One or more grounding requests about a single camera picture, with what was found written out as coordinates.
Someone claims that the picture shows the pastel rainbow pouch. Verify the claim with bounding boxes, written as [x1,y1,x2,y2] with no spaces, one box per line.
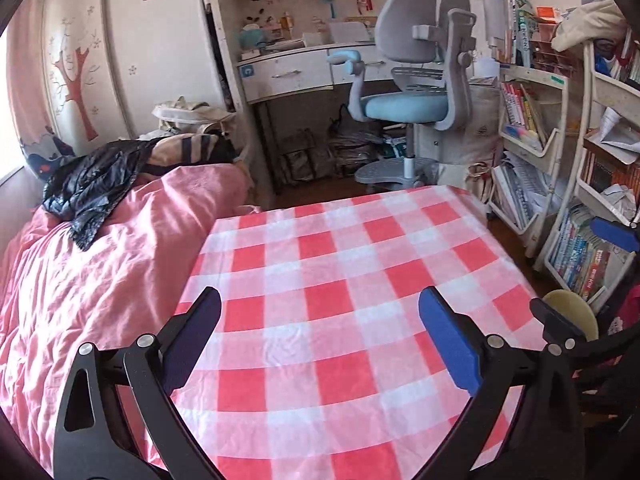
[505,125,538,146]

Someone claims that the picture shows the pink blanket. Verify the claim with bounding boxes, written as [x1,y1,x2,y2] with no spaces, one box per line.
[0,164,261,461]

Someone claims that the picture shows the grey office chair blue seat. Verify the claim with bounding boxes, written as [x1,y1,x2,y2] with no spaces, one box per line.
[327,0,478,193]

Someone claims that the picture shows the pink transparent drawer organiser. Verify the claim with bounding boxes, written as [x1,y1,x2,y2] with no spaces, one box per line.
[530,25,583,78]

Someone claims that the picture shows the beige dark striped cloth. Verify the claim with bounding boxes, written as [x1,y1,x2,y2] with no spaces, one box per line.
[147,132,221,168]

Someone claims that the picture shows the white tote bag tree print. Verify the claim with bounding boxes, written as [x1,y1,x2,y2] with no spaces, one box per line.
[435,82,503,191]

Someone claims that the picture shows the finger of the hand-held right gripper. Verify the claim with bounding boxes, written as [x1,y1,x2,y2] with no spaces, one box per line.
[529,297,640,376]
[591,217,640,256]

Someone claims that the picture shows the pile of mixed books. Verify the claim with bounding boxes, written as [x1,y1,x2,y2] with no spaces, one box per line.
[592,30,640,83]

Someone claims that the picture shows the cream cloth bundle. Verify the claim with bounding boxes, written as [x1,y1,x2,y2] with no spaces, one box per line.
[552,0,631,53]

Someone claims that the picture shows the white desk with drawers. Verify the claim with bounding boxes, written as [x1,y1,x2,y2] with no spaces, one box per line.
[235,40,451,196]

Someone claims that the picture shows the pale yellow round bin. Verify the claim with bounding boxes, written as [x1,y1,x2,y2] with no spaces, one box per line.
[542,289,599,341]

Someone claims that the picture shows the white shelf cart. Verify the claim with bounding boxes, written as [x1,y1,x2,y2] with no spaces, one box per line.
[532,42,640,311]
[487,65,571,261]

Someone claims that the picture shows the row of thin red books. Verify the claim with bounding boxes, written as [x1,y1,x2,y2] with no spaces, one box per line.
[501,82,548,143]

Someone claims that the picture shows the transparent storage bag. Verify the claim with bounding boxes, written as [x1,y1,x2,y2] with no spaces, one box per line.
[280,130,318,183]

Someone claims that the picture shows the pile of plastic bags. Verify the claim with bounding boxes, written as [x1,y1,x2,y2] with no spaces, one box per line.
[327,120,386,176]

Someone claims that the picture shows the upright books on shelf cart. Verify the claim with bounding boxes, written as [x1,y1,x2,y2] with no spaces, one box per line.
[485,0,538,68]

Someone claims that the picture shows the folded white paper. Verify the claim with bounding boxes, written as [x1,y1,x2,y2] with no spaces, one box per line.
[597,105,640,163]

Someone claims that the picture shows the crumpled white paper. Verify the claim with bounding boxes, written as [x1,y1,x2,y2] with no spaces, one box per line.
[600,185,636,221]

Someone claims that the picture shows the black shiny jacket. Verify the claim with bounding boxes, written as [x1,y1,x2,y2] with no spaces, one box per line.
[42,137,161,251]

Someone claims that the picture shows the magenta bag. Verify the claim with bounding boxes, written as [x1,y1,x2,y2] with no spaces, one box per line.
[607,285,640,333]

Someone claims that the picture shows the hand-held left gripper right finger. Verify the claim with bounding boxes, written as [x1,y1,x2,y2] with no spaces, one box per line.
[417,286,586,480]

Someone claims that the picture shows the row of colourful books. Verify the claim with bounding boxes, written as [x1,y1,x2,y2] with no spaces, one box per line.
[552,205,626,296]

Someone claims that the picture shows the beige tote bag red straps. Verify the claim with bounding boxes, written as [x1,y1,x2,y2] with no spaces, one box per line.
[465,160,496,203]

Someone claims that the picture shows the beige backpack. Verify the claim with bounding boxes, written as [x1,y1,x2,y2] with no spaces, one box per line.
[152,102,236,133]

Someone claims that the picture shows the row of dark books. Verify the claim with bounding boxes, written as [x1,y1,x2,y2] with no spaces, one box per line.
[582,152,640,196]

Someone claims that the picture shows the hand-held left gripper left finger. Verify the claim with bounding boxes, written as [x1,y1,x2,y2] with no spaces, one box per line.
[52,286,226,480]

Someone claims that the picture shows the black cloth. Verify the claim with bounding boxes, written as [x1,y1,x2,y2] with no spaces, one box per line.
[207,132,241,163]

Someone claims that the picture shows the white box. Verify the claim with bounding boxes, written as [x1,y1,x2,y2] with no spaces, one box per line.
[327,20,377,43]

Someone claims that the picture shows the red white checkered tablecloth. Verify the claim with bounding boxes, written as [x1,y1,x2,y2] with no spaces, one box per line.
[117,185,548,480]

